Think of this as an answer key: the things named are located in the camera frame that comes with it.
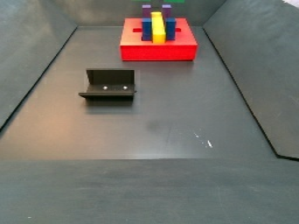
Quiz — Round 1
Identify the green stepped block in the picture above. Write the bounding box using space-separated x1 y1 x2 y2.
130 0 185 4

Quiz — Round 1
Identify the black angle fixture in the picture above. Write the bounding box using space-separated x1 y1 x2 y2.
78 68 136 99

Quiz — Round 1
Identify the red base board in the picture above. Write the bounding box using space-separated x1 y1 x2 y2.
118 18 198 61

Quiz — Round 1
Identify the left blue block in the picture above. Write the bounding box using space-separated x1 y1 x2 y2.
141 17 152 41

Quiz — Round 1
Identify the blue block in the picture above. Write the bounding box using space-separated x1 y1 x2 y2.
164 17 176 40
141 17 152 41

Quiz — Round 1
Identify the right blue block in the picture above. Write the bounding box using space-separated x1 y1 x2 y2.
164 17 176 40

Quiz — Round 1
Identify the yellow long block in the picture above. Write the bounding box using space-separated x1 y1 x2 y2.
150 11 165 44

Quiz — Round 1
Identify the left purple block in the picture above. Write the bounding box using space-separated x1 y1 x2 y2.
141 4 152 18

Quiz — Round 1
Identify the purple block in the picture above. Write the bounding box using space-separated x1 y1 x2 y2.
162 4 172 18
141 4 152 18

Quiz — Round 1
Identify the right purple block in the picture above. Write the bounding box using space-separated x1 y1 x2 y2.
162 4 172 18

